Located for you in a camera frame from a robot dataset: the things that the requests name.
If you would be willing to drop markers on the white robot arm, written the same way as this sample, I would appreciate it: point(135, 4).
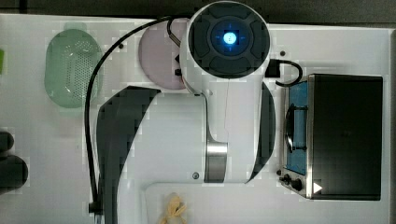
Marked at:
point(216, 132)

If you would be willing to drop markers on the pink round plate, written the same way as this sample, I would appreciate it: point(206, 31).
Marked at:
point(158, 57)

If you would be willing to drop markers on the peeled banana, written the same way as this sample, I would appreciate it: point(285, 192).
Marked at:
point(174, 211)

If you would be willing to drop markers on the black toaster oven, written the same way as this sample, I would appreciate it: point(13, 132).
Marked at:
point(332, 138)

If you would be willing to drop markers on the green perforated colander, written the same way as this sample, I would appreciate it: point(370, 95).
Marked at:
point(70, 60)

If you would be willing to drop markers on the black pot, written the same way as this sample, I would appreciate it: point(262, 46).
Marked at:
point(13, 173)

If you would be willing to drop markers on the black round container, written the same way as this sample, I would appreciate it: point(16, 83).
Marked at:
point(6, 141)

